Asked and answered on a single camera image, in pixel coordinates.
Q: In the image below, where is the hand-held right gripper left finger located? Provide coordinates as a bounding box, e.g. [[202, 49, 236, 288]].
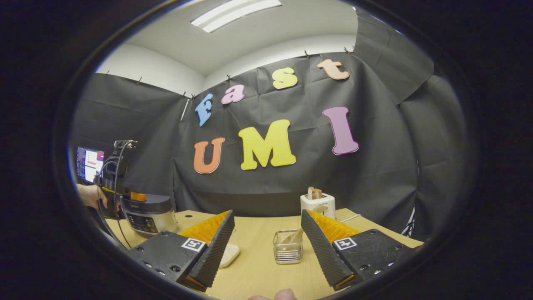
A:
[[126, 210, 236, 292]]

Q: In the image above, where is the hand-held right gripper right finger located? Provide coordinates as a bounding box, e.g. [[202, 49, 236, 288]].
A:
[[301, 210, 423, 291]]

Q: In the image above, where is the black rice cooker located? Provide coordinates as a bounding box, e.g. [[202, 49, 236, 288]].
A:
[[121, 194, 179, 239]]

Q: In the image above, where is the wooden spoon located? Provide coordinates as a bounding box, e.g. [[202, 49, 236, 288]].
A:
[[281, 204, 329, 250]]

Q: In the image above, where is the clear plastic container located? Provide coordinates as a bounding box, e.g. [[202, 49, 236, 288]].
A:
[[219, 242, 241, 268]]

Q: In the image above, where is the computer monitor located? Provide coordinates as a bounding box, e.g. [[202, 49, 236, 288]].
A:
[[76, 147, 105, 184]]

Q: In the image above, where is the white toaster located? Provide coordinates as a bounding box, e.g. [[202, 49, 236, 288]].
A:
[[300, 193, 336, 220]]

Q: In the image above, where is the black backdrop cloth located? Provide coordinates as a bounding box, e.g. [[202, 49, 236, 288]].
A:
[[69, 8, 475, 242]]

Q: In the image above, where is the ceiling light panel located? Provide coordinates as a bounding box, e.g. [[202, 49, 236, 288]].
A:
[[190, 0, 282, 33]]

